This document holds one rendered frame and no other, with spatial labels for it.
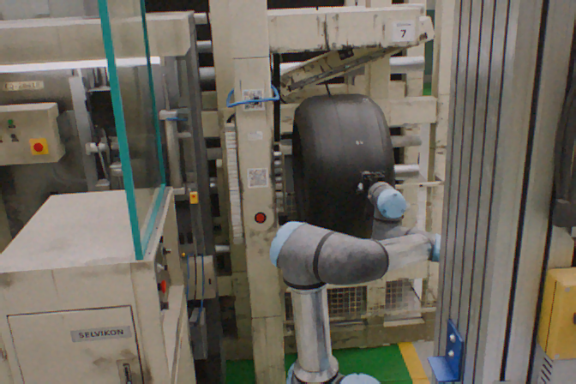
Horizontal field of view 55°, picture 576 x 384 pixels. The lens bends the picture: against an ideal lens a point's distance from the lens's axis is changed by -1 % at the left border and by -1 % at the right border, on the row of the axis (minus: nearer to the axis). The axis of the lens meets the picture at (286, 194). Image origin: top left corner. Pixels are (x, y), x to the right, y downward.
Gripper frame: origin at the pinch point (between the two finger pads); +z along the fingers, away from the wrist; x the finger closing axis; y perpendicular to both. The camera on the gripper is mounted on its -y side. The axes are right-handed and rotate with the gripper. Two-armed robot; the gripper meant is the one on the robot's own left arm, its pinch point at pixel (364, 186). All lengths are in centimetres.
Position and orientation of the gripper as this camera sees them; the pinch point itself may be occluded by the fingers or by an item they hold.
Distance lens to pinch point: 188.5
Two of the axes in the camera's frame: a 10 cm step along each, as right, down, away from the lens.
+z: -1.0, -2.3, 9.7
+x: -9.9, 0.7, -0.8
